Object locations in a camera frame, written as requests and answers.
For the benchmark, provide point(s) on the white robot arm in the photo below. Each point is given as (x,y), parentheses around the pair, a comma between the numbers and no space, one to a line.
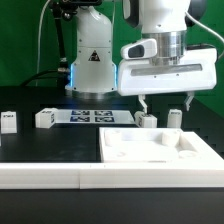
(159,62)

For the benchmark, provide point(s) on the white square tabletop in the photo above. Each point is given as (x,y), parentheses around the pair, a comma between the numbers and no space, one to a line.
(139,145)

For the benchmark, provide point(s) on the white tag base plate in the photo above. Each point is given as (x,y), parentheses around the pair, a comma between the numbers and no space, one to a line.
(93,116)

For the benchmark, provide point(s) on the white U-shaped obstacle fence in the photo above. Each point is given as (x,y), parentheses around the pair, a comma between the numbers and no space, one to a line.
(107,175)

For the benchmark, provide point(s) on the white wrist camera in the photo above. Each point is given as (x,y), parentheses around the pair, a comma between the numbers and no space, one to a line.
(141,49)

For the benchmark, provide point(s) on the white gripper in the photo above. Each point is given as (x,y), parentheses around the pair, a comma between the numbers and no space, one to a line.
(195,71)

